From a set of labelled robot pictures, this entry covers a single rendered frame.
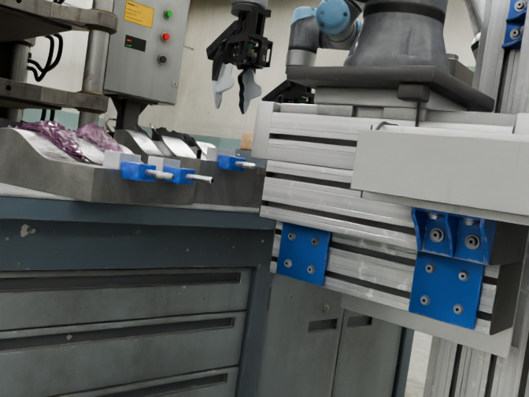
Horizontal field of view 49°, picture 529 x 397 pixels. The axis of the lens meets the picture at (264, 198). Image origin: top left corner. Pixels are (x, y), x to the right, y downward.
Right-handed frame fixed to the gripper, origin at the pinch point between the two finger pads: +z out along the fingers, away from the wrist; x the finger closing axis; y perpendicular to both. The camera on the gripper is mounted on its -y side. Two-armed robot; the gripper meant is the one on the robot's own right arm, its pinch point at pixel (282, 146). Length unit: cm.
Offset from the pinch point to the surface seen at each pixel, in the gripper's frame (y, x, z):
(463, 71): -156, 352, -100
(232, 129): -644, 499, -49
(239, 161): 18.7, -29.4, 5.5
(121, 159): 23, -58, 8
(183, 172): 24, -46, 9
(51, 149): 11, -65, 8
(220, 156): 14.6, -31.3, 4.9
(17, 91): -67, -45, -6
